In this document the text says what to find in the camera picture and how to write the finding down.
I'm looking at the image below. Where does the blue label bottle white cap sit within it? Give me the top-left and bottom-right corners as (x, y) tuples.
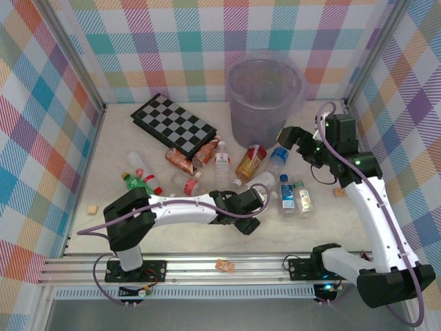
(267, 146), (290, 174)

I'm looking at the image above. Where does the mesh bin with plastic liner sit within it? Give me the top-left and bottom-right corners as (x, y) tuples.
(225, 50), (313, 151)

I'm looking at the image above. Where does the amber tea bottle red label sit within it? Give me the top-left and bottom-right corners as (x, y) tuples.
(233, 143), (269, 189)

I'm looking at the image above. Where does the water bottle red white label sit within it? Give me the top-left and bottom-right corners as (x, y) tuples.
(213, 140), (232, 190)

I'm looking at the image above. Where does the clear bottle white label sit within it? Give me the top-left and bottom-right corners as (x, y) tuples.
(246, 171), (277, 194)

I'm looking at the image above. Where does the small clear bottle red label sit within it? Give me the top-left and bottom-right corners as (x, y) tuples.
(171, 172), (207, 198)

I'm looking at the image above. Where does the green label small bottle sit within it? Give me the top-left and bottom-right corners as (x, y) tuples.
(292, 179), (316, 220)

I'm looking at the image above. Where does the green bottle yellow cap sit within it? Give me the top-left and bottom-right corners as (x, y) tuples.
(120, 172), (156, 197)

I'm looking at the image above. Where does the clear bottle red cap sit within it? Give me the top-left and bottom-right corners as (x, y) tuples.
(125, 151), (163, 195)

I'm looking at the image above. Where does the small controller board green light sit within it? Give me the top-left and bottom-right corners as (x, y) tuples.
(315, 283), (337, 297)

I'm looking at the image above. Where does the folded black grey chessboard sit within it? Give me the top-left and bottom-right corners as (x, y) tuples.
(130, 92), (218, 158)

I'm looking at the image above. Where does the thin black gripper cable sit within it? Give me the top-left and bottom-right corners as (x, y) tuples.
(309, 161), (342, 185)

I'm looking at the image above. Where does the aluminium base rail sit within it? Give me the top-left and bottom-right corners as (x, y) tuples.
(37, 253), (375, 287)

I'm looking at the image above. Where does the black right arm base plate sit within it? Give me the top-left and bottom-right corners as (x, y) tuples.
(287, 257), (331, 282)

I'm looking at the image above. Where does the white slotted cable duct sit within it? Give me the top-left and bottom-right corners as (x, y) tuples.
(54, 288), (316, 301)

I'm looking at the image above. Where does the aluminium corner post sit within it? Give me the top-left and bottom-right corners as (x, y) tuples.
(344, 0), (413, 108)
(36, 0), (107, 111)

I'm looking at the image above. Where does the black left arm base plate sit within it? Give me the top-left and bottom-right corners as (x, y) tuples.
(105, 260), (168, 283)

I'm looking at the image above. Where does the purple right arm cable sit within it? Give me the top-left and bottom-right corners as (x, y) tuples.
(315, 101), (424, 328)

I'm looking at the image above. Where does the aluminium side rail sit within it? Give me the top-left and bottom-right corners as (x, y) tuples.
(60, 105), (107, 259)

